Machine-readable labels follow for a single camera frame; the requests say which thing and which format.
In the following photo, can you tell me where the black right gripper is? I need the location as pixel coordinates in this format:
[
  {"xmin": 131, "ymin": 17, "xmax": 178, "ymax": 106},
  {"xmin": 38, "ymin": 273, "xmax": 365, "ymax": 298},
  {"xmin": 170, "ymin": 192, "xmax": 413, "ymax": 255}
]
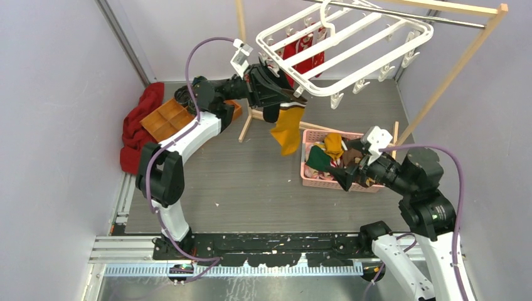
[{"xmin": 325, "ymin": 135, "xmax": 413, "ymax": 194}]

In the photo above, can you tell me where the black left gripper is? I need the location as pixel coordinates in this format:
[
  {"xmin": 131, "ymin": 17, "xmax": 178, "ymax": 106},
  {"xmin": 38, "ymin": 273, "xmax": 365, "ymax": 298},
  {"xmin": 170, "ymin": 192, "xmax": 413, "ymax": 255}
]
[{"xmin": 219, "ymin": 64, "xmax": 290, "ymax": 110}]

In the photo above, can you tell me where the black sock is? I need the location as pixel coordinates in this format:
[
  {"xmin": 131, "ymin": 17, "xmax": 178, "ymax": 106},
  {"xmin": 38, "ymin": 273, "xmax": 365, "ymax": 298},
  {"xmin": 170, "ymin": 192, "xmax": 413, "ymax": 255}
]
[{"xmin": 263, "ymin": 103, "xmax": 280, "ymax": 124}]

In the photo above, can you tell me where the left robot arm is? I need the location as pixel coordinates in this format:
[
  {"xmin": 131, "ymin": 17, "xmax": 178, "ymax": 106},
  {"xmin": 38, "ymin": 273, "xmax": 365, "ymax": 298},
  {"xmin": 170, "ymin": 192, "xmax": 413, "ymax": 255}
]
[{"xmin": 136, "ymin": 64, "xmax": 307, "ymax": 260}]

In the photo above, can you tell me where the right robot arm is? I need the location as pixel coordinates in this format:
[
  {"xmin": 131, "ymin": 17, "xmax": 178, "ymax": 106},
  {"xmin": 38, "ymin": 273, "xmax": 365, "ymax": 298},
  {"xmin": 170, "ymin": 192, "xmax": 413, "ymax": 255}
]
[{"xmin": 330, "ymin": 137, "xmax": 476, "ymax": 300}]

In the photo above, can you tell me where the white clip sock hanger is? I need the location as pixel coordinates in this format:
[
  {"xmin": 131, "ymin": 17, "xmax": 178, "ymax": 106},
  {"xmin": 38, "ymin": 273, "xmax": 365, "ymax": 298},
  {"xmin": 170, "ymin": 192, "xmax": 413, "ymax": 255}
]
[{"xmin": 255, "ymin": 3, "xmax": 434, "ymax": 108}]

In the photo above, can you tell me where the metal hanger rod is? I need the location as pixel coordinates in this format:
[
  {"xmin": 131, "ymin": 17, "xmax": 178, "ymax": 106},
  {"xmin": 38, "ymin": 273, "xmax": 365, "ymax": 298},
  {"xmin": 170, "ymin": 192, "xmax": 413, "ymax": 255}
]
[{"xmin": 311, "ymin": 1, "xmax": 498, "ymax": 29}]

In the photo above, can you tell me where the brown yellow argyle sock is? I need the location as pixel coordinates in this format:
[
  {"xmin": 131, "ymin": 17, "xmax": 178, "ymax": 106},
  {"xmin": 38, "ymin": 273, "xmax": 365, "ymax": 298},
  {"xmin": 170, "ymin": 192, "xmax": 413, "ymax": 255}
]
[{"xmin": 341, "ymin": 149, "xmax": 364, "ymax": 166}]

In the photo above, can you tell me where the green sock in basket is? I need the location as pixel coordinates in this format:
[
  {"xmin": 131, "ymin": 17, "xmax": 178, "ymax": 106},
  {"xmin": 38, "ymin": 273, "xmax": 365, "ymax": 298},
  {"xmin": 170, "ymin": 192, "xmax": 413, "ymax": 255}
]
[{"xmin": 306, "ymin": 145, "xmax": 332, "ymax": 172}]

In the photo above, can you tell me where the pink laundry basket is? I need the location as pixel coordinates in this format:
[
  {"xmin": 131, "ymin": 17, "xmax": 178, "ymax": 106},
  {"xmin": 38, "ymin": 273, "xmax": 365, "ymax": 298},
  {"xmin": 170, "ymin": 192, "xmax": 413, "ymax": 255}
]
[{"xmin": 300, "ymin": 129, "xmax": 363, "ymax": 190}]

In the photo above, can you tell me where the red santa christmas sock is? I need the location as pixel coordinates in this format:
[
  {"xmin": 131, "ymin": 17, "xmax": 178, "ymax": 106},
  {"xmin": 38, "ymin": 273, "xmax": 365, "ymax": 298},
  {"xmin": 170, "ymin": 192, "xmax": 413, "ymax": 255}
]
[{"xmin": 295, "ymin": 33, "xmax": 314, "ymax": 74}]

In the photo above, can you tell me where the rolled dark patterned sock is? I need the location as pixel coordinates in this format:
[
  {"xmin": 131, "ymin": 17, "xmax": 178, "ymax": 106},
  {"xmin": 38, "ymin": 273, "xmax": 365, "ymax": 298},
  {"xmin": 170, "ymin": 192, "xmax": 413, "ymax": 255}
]
[{"xmin": 174, "ymin": 86, "xmax": 193, "ymax": 107}]

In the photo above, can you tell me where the orange wooden compartment tray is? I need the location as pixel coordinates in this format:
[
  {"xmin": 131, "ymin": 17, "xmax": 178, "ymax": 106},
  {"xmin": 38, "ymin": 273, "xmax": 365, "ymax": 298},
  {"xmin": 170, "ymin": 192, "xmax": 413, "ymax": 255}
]
[{"xmin": 140, "ymin": 97, "xmax": 243, "ymax": 144}]

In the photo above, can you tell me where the red cloth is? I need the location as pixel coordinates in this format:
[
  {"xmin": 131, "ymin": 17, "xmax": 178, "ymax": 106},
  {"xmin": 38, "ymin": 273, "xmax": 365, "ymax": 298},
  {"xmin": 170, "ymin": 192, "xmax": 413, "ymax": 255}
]
[{"xmin": 119, "ymin": 82, "xmax": 164, "ymax": 175}]

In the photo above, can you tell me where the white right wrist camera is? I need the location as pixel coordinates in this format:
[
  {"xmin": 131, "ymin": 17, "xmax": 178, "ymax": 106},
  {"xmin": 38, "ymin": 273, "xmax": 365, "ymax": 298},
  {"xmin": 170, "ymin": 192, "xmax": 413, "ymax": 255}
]
[{"xmin": 361, "ymin": 125, "xmax": 393, "ymax": 165}]

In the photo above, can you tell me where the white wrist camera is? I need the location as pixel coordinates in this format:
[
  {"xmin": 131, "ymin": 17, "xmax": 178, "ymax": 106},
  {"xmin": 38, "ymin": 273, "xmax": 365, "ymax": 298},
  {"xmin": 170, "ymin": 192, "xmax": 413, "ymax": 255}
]
[
  {"xmin": 361, "ymin": 125, "xmax": 393, "ymax": 165},
  {"xmin": 230, "ymin": 39, "xmax": 253, "ymax": 78}
]

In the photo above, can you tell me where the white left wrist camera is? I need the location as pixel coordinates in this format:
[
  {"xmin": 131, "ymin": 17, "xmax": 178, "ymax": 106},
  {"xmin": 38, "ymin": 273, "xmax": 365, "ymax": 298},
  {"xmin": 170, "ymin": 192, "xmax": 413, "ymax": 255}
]
[{"xmin": 230, "ymin": 39, "xmax": 253, "ymax": 78}]

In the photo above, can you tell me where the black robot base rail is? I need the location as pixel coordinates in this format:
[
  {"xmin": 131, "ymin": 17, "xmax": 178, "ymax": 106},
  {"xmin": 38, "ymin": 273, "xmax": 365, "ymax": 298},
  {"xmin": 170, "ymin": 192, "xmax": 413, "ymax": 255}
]
[{"xmin": 152, "ymin": 232, "xmax": 375, "ymax": 267}]

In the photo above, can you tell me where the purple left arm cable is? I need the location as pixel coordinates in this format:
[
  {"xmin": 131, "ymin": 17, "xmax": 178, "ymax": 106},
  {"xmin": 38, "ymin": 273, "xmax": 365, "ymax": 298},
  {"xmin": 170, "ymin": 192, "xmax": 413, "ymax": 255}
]
[{"xmin": 144, "ymin": 36, "xmax": 236, "ymax": 283}]

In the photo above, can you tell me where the wooden clothes rack frame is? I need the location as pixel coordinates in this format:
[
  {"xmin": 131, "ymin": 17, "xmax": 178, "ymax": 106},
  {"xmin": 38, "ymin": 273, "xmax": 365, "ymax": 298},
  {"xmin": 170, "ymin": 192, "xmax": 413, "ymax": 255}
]
[{"xmin": 235, "ymin": 0, "xmax": 511, "ymax": 146}]

